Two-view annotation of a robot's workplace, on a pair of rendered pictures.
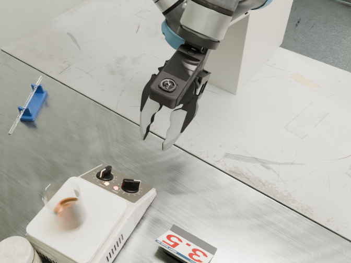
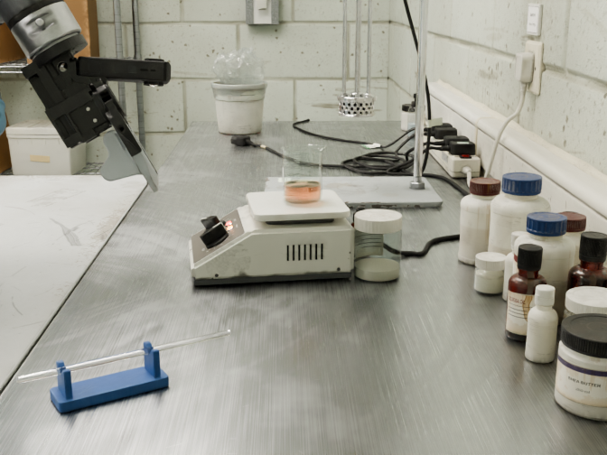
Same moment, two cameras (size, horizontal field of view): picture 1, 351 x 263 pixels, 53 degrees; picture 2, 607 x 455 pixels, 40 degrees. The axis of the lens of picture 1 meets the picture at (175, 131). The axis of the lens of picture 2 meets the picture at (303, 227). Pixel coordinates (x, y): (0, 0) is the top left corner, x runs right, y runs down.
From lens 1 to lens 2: 1.35 m
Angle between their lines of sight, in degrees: 101
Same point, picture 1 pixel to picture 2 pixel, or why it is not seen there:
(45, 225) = (329, 207)
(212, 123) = (14, 261)
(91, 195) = (265, 203)
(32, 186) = (282, 315)
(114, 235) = not seen: hidden behind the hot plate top
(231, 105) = not seen: outside the picture
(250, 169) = (87, 233)
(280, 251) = (182, 211)
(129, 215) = not seen: hidden behind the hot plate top
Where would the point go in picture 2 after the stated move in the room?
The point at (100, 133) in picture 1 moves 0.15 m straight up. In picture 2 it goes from (120, 312) to (112, 181)
